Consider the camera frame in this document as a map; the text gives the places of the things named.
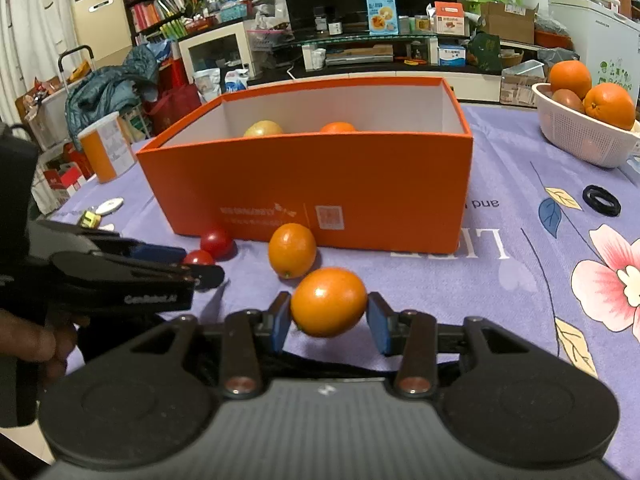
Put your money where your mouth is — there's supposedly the small orange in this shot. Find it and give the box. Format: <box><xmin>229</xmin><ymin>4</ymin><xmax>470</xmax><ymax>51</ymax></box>
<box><xmin>268</xmin><ymin>223</ymin><xmax>318</xmax><ymax>280</ymax></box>

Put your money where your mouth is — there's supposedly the orange with smooth skin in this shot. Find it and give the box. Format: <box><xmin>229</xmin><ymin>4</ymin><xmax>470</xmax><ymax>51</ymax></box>
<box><xmin>583</xmin><ymin>82</ymin><xmax>636</xmax><ymax>131</ymax></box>
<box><xmin>549</xmin><ymin>60</ymin><xmax>593</xmax><ymax>100</ymax></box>

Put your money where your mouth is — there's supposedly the person's left hand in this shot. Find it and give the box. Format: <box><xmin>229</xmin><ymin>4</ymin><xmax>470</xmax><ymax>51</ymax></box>
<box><xmin>0</xmin><ymin>308</ymin><xmax>79</xmax><ymax>386</ymax></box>

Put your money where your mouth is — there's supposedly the dark green bag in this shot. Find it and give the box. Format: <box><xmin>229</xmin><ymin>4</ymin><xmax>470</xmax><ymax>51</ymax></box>
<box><xmin>467</xmin><ymin>32</ymin><xmax>503</xmax><ymax>74</ymax></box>

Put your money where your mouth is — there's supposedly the white glass-door cabinet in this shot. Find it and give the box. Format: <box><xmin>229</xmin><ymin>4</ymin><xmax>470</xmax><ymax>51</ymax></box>
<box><xmin>178</xmin><ymin>20</ymin><xmax>256</xmax><ymax>84</ymax></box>

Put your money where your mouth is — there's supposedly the white standing air conditioner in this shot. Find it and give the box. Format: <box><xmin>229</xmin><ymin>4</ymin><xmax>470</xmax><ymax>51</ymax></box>
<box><xmin>70</xmin><ymin>0</ymin><xmax>134</xmax><ymax>69</ymax></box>

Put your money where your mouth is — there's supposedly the red and white carton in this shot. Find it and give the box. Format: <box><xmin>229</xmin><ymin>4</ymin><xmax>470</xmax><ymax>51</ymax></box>
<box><xmin>434</xmin><ymin>1</ymin><xmax>466</xmax><ymax>37</ymax></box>

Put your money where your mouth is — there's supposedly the blue snack packet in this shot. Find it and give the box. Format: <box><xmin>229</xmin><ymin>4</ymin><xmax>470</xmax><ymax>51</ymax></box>
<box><xmin>366</xmin><ymin>0</ymin><xmax>400</xmax><ymax>36</ymax></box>

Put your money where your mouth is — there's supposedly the black rubber ring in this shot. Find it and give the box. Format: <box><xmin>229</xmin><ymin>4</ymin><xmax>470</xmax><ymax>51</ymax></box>
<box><xmin>582</xmin><ymin>185</ymin><xmax>622</xmax><ymax>218</ymax></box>

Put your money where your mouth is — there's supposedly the yellow apple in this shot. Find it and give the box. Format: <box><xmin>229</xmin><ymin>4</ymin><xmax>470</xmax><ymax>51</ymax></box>
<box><xmin>243</xmin><ymin>120</ymin><xmax>285</xmax><ymax>138</ymax></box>

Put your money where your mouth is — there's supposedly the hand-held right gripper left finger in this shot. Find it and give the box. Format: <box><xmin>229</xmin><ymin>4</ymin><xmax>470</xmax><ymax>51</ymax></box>
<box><xmin>127</xmin><ymin>291</ymin><xmax>292</xmax><ymax>401</ymax></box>

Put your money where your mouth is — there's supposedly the blue and white box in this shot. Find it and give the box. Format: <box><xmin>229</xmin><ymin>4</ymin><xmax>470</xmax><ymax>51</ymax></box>
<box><xmin>437</xmin><ymin>45</ymin><xmax>467</xmax><ymax>68</ymax></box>

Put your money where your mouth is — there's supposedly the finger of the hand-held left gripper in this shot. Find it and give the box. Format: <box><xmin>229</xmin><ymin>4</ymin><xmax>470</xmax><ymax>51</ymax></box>
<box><xmin>30</xmin><ymin>220</ymin><xmax>186</xmax><ymax>261</ymax></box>
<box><xmin>50</xmin><ymin>252</ymin><xmax>226</xmax><ymax>291</ymax></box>

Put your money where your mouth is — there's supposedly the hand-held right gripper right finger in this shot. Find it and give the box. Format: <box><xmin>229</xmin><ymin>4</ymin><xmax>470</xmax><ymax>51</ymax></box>
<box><xmin>367</xmin><ymin>291</ymin><xmax>526</xmax><ymax>401</ymax></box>

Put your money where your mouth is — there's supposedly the black trolley handle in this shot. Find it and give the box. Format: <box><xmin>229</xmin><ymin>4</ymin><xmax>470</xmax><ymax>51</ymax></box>
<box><xmin>57</xmin><ymin>45</ymin><xmax>96</xmax><ymax>91</ymax></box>

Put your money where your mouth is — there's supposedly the blue padded jacket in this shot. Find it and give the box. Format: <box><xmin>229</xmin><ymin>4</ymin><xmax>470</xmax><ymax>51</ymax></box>
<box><xmin>65</xmin><ymin>45</ymin><xmax>161</xmax><ymax>134</ymax></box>

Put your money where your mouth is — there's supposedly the brown round fruit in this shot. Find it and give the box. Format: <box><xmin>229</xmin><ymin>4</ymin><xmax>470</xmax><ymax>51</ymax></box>
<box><xmin>551</xmin><ymin>88</ymin><xmax>586</xmax><ymax>115</ymax></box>

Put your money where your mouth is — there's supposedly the white chest freezer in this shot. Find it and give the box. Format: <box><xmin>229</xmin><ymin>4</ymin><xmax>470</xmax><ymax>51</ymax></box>
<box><xmin>547</xmin><ymin>0</ymin><xmax>640</xmax><ymax>111</ymax></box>

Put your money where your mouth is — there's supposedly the purple floral tablecloth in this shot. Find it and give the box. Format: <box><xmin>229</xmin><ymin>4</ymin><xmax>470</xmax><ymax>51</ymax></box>
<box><xmin>30</xmin><ymin>102</ymin><xmax>640</xmax><ymax>480</ymax></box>

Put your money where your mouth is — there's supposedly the orange and white canister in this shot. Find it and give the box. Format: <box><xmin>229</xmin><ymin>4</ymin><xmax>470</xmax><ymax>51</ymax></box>
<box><xmin>77</xmin><ymin>111</ymin><xmax>137</xmax><ymax>185</ymax></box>

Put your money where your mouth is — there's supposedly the orange cardboard box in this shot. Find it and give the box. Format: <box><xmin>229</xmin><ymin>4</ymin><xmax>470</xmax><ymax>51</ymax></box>
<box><xmin>136</xmin><ymin>77</ymin><xmax>474</xmax><ymax>255</ymax></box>

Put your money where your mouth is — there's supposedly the black bookshelf with books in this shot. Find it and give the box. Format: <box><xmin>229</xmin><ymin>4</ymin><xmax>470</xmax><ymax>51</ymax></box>
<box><xmin>117</xmin><ymin>0</ymin><xmax>221</xmax><ymax>46</ymax></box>

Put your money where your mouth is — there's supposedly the medium orange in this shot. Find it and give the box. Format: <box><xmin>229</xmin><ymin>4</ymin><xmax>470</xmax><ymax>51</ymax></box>
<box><xmin>290</xmin><ymin>267</ymin><xmax>369</xmax><ymax>339</ymax></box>

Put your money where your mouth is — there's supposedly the red bag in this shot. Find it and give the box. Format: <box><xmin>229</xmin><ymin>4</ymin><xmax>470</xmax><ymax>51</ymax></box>
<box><xmin>145</xmin><ymin>85</ymin><xmax>204</xmax><ymax>136</ymax></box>

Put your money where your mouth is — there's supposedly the black and white tv stand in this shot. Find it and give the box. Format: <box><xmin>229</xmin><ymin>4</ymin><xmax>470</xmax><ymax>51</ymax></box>
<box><xmin>247</xmin><ymin>30</ymin><xmax>504</xmax><ymax>104</ymax></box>

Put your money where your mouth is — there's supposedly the brown cardboard box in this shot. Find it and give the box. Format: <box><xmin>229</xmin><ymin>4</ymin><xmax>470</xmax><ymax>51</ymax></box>
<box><xmin>480</xmin><ymin>1</ymin><xmax>539</xmax><ymax>45</ymax></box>

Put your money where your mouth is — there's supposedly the white plastic basket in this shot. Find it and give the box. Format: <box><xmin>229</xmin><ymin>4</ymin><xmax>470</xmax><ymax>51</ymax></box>
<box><xmin>531</xmin><ymin>82</ymin><xmax>640</xmax><ymax>169</ymax></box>

